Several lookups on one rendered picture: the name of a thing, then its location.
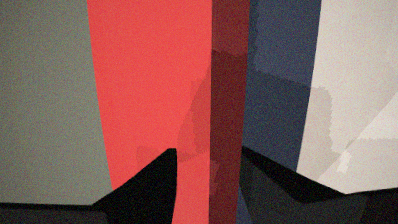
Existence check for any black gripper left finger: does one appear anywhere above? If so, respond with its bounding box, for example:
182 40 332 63
0 148 177 224

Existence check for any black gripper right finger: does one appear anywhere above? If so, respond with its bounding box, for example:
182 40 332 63
239 146 398 224

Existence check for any red lid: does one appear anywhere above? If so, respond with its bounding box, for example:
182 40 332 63
87 0 250 224

